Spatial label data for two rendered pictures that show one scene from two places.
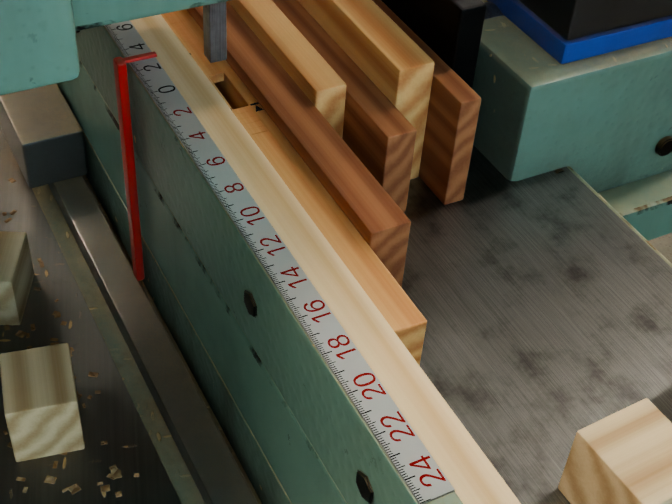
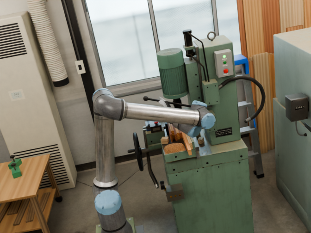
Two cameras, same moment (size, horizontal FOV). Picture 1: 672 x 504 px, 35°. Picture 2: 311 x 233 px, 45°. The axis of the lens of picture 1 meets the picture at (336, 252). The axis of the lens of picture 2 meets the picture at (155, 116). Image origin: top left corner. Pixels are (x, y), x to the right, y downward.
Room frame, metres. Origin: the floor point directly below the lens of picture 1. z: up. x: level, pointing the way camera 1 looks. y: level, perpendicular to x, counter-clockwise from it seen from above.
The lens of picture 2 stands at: (2.66, 1.11, 2.17)
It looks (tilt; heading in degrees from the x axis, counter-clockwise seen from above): 25 degrees down; 209
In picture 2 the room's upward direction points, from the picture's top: 11 degrees counter-clockwise
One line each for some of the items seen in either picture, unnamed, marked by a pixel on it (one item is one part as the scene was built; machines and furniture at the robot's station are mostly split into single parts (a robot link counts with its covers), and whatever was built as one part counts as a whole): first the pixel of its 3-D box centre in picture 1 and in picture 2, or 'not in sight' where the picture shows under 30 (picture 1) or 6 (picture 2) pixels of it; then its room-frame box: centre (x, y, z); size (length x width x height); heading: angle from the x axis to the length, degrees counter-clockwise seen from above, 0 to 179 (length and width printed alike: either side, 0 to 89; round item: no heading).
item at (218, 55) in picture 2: not in sight; (223, 63); (0.42, 0.42, 1.40); 0.10 x 0.06 x 0.16; 120
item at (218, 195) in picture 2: not in sight; (206, 189); (0.40, 0.17, 0.36); 0.58 x 0.45 x 0.71; 120
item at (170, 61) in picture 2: not in sight; (172, 73); (0.46, 0.07, 1.35); 0.18 x 0.18 x 0.31
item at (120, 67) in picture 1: (144, 174); not in sight; (0.44, 0.10, 0.89); 0.02 x 0.01 x 0.14; 120
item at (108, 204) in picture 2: not in sight; (109, 208); (1.28, -0.07, 0.83); 0.17 x 0.15 x 0.18; 40
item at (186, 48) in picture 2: not in sight; (189, 43); (0.39, 0.19, 1.54); 0.08 x 0.08 x 0.17; 30
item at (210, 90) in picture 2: not in sight; (210, 92); (0.48, 0.33, 1.23); 0.09 x 0.08 x 0.15; 120
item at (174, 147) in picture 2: not in sight; (174, 146); (0.69, 0.11, 0.92); 0.14 x 0.09 x 0.04; 120
